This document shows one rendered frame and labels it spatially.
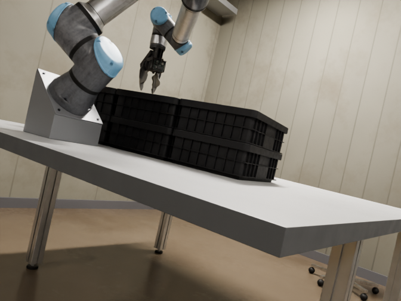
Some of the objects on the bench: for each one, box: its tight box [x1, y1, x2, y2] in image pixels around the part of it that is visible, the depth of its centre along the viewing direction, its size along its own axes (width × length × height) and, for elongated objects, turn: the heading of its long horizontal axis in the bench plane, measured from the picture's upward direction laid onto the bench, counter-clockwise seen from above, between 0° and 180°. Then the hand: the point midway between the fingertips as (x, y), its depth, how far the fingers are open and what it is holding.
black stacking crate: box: [106, 116, 175, 162], centre depth 158 cm, size 40×30×12 cm
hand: (147, 89), depth 174 cm, fingers open, 5 cm apart
